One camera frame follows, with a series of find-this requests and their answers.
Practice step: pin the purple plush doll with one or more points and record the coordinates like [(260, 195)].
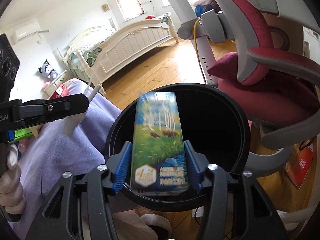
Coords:
[(48, 71)]

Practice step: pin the red grey desk chair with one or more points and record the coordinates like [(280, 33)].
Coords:
[(269, 77)]

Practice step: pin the purple floral table cloth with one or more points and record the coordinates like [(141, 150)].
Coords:
[(53, 153)]

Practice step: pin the milk carton with meadow print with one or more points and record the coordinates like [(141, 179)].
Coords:
[(158, 166)]

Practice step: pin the left hand in white glove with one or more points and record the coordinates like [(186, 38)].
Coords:
[(12, 194)]

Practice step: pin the white bed frame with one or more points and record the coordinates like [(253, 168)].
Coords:
[(97, 53)]

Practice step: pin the grey white height pole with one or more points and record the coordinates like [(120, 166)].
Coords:
[(211, 27)]

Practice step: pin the white nightstand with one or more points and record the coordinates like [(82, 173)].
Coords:
[(53, 86)]

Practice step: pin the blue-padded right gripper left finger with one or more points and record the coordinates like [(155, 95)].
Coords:
[(60, 214)]

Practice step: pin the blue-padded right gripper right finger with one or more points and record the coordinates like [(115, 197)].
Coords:
[(255, 217)]

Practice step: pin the red carton box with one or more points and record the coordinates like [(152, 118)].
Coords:
[(61, 91)]

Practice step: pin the black trash bin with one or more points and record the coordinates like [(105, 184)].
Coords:
[(212, 121)]

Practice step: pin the red shopping bag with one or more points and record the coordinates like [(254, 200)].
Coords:
[(300, 161)]

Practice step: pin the bright green wrapper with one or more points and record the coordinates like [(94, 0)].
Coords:
[(19, 134)]

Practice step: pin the wall air conditioner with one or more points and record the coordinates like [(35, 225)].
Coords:
[(27, 31)]

